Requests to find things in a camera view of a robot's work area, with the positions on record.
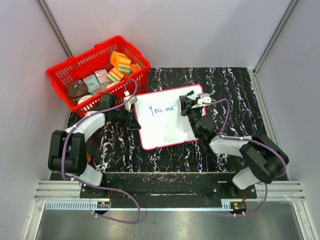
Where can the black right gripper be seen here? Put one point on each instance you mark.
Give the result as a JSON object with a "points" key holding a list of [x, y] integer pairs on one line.
{"points": [[186, 108]]}

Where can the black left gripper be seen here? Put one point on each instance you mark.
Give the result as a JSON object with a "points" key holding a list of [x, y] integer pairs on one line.
{"points": [[131, 123]]}

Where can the blue capped whiteboard marker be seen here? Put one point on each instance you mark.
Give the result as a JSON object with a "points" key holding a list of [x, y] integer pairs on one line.
{"points": [[189, 94]]}

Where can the pink framed whiteboard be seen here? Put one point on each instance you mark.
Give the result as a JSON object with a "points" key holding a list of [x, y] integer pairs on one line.
{"points": [[159, 115]]}

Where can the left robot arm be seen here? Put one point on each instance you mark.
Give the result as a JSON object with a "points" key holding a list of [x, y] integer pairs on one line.
{"points": [[68, 152]]}

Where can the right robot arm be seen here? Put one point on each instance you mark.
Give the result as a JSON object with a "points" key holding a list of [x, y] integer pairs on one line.
{"points": [[264, 160]]}

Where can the striped sponge block lower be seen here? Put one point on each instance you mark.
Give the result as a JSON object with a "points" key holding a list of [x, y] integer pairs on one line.
{"points": [[115, 75]]}

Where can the striped sponge block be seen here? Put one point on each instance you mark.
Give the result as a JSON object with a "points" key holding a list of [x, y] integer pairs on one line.
{"points": [[124, 65], [115, 75]]}

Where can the pink small box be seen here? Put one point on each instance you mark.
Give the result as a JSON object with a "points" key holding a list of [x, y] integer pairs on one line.
{"points": [[102, 76]]}

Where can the teal small box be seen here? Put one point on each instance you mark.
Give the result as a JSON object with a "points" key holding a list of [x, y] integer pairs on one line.
{"points": [[91, 82]]}

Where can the orange cylindrical bottle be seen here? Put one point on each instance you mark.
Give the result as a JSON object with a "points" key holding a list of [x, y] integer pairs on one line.
{"points": [[89, 157]]}

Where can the brown round doughnut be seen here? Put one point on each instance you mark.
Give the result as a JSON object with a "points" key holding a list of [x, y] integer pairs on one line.
{"points": [[77, 89]]}

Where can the red plastic basket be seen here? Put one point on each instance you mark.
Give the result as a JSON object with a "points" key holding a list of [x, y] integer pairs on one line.
{"points": [[81, 66]]}

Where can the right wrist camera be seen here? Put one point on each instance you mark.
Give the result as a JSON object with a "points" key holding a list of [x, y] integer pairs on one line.
{"points": [[203, 99]]}

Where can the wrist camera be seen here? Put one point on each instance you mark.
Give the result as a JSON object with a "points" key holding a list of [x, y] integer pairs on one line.
{"points": [[129, 100], [203, 99]]}

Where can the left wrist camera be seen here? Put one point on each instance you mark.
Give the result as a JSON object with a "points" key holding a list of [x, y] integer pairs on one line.
{"points": [[129, 100]]}

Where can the aluminium rail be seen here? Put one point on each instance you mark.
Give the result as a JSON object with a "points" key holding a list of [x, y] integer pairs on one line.
{"points": [[68, 195]]}

